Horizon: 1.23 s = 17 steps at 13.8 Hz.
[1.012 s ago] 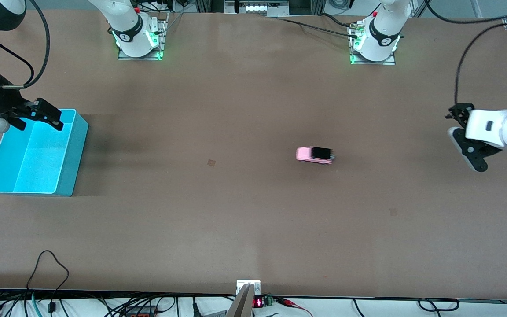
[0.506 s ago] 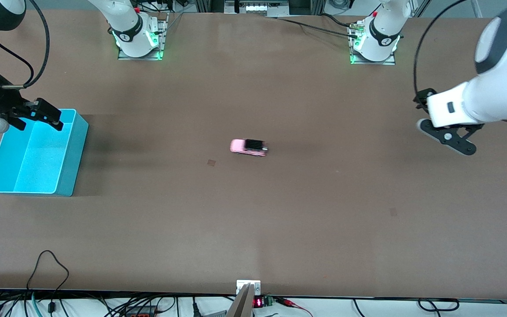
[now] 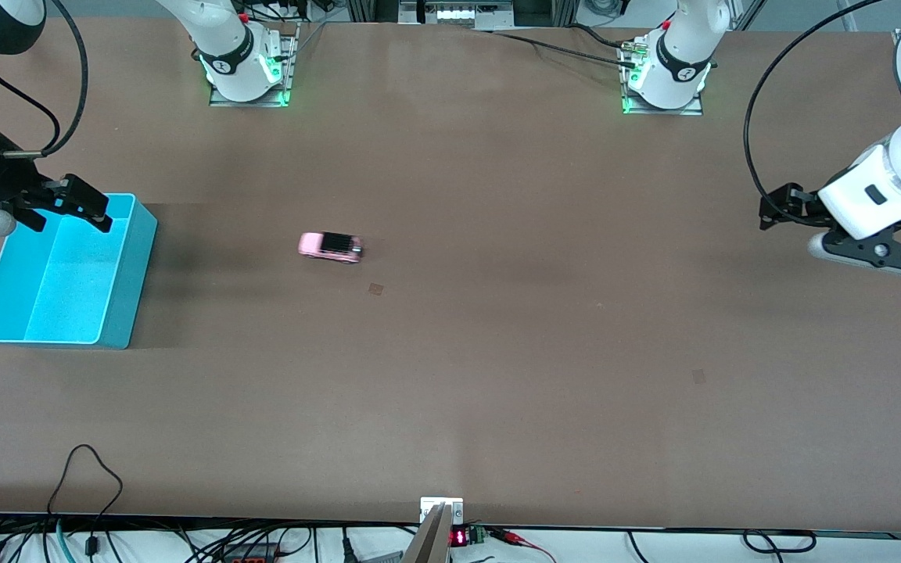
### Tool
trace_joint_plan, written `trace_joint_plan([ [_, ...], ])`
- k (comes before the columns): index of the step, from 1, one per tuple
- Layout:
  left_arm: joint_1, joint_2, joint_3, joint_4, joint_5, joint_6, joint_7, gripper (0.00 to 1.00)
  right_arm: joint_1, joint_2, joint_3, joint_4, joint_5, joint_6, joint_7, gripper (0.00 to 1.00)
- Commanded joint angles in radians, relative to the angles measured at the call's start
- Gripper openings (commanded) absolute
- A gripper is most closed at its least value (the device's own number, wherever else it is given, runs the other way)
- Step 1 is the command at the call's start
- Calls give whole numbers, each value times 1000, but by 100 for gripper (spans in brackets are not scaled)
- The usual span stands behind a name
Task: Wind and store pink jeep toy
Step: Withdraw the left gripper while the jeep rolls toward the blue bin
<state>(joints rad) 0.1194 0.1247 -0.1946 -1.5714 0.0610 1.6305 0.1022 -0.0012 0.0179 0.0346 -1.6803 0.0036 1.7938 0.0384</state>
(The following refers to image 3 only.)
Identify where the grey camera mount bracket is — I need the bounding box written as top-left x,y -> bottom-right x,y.
402,497 -> 465,563

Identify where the blue plastic bin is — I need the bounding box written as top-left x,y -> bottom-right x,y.
0,193 -> 159,350

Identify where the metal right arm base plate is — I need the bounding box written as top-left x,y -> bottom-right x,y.
209,22 -> 300,108

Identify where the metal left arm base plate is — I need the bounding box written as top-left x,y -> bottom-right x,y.
621,43 -> 704,117

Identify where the metal equipment rack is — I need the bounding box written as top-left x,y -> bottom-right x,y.
400,0 -> 514,30

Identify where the black cable coil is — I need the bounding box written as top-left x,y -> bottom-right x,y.
741,530 -> 817,554

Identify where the pink jeep toy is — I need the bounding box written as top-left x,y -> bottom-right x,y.
298,231 -> 364,265

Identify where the thin black cable loop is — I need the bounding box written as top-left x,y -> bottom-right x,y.
48,444 -> 124,542

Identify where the red wire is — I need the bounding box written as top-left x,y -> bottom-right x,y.
490,529 -> 557,563

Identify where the black table cable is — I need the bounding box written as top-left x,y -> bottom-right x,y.
568,23 -> 633,49
490,30 -> 637,67

